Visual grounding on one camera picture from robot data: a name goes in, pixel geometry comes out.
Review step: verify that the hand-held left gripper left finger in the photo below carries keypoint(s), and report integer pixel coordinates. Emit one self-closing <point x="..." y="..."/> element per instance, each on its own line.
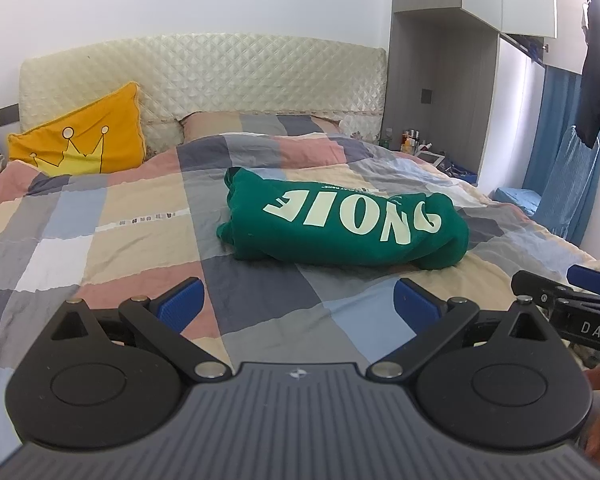
<point x="182" y="304"/>

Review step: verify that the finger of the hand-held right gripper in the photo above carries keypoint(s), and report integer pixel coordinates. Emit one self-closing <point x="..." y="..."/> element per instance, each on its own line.
<point x="592" y="279"/>
<point x="530" y="282"/>

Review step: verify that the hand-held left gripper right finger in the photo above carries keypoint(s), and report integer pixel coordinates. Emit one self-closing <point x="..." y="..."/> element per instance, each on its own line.
<point x="417" y="305"/>

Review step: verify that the green hoodie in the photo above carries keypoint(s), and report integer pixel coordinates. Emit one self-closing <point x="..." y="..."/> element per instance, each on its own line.
<point x="330" y="246"/>

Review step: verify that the blue covered stool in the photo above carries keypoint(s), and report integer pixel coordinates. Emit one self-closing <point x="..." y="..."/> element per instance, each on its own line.
<point x="517" y="200"/>

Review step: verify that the patchwork quilt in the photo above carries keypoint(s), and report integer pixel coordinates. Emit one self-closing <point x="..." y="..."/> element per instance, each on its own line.
<point x="130" y="220"/>

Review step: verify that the blue tray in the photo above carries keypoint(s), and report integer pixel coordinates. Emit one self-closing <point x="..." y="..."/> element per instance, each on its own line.
<point x="462" y="175"/>

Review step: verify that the white tablet device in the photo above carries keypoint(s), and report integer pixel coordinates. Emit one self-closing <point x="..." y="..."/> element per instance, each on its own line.
<point x="434" y="158"/>

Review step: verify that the blue curtain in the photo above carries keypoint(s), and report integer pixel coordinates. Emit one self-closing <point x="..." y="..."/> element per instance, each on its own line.
<point x="555" y="135"/>

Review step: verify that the row of small bottles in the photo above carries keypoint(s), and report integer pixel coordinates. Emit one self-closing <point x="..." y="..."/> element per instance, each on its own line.
<point x="410" y="142"/>

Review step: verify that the floral white pillow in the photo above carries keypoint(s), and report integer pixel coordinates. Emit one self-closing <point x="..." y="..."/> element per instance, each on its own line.
<point x="361" y="130"/>

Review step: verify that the yellow crown pillow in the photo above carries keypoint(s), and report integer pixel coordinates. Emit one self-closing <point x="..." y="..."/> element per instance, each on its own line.
<point x="120" y="125"/>

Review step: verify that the patchwork pillow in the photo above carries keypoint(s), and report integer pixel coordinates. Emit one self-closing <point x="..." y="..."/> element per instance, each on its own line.
<point x="260" y="124"/>

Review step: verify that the cream quilted headboard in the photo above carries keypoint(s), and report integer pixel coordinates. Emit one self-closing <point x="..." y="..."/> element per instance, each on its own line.
<point x="230" y="70"/>

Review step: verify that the clothes hanging rail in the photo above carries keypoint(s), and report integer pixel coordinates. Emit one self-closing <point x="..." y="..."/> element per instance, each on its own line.
<point x="525" y="47"/>

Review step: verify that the grey wall cabinet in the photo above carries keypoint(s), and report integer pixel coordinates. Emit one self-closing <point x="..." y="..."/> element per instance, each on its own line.
<point x="415" y="50"/>

